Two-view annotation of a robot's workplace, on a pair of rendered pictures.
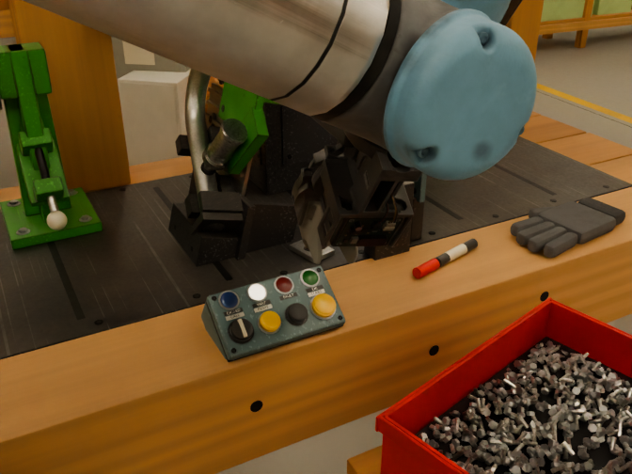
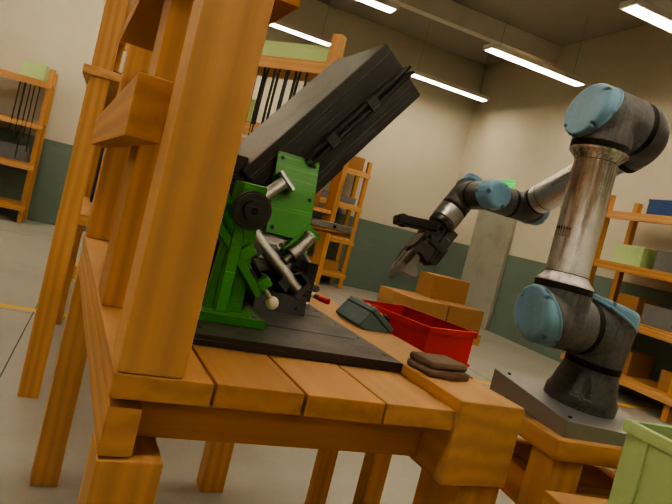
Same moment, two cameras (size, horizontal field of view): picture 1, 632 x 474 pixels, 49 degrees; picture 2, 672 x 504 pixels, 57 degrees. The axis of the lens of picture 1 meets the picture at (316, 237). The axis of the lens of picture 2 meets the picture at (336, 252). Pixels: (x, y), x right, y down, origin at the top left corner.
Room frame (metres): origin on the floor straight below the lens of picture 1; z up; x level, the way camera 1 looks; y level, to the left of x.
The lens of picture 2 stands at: (0.71, 1.63, 1.14)
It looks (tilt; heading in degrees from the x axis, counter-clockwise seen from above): 3 degrees down; 273
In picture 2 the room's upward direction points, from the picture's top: 14 degrees clockwise
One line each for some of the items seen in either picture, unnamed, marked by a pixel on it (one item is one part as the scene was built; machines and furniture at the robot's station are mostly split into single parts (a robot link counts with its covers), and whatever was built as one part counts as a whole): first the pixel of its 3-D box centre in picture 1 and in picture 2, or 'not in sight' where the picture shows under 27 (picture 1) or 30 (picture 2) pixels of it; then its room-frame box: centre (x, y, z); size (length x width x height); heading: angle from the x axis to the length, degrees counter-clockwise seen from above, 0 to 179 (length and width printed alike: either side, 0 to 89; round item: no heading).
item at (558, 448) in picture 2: not in sight; (571, 427); (0.20, 0.27, 0.83); 0.32 x 0.32 x 0.04; 21
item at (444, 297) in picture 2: not in sight; (430, 303); (-0.19, -6.40, 0.37); 1.20 x 0.80 x 0.74; 32
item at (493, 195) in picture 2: not in sight; (491, 196); (0.44, 0.00, 1.30); 0.11 x 0.11 x 0.08; 25
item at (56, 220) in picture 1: (53, 207); (267, 294); (0.89, 0.38, 0.96); 0.06 x 0.03 x 0.06; 28
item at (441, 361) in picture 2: not in sight; (438, 365); (0.53, 0.42, 0.91); 0.10 x 0.08 x 0.03; 32
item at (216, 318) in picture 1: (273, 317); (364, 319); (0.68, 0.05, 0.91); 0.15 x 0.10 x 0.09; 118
